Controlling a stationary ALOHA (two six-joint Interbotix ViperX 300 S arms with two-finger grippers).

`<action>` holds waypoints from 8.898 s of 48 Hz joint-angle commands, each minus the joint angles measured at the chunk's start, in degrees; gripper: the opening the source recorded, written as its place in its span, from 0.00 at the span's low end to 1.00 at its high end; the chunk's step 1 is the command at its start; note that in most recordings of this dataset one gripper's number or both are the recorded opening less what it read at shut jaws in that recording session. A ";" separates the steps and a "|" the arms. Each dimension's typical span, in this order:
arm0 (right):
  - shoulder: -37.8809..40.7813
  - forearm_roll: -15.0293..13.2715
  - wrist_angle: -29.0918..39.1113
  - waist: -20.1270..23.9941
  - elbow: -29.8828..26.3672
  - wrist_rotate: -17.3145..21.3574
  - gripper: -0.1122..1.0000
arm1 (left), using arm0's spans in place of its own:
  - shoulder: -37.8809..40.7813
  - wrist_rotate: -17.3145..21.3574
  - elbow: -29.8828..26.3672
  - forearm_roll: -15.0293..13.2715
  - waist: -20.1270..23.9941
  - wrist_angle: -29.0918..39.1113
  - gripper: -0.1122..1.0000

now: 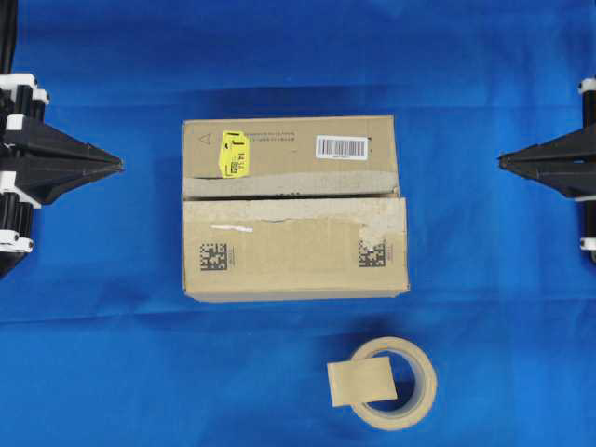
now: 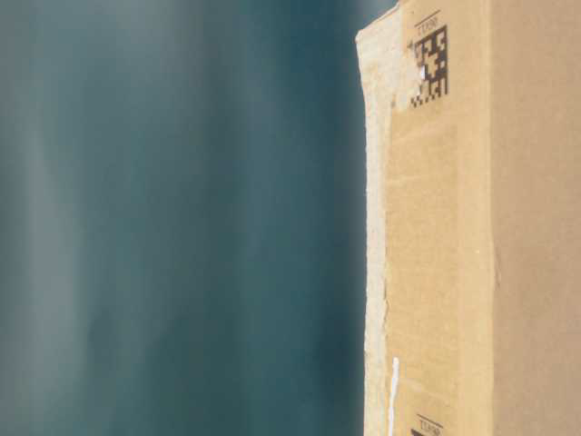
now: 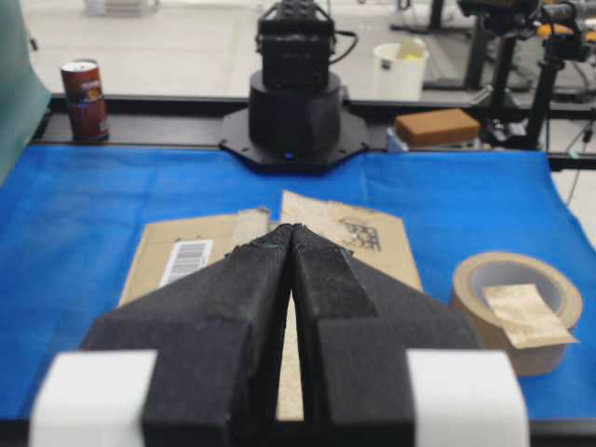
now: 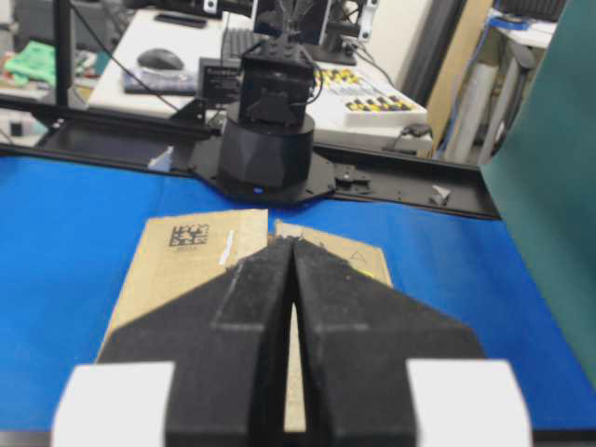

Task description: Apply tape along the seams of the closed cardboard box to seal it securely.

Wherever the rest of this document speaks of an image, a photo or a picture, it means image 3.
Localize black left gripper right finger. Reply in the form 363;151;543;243
291;224;530;446

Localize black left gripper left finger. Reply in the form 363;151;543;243
29;224;292;446

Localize brown cardboard box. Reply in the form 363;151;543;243
118;189;424;423

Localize brown packing tape roll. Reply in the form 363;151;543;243
452;252;583;376

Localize blue table cloth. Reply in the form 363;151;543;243
1;146;595;419

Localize brown foam block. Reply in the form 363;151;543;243
394;108;481;148

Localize white plastic bucket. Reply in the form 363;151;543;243
372;37;429;102

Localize red drink can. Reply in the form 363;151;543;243
61;59;109;141

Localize green panel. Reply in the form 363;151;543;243
1;1;51;180

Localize black camera tripod stand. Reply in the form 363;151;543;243
458;1;595;150

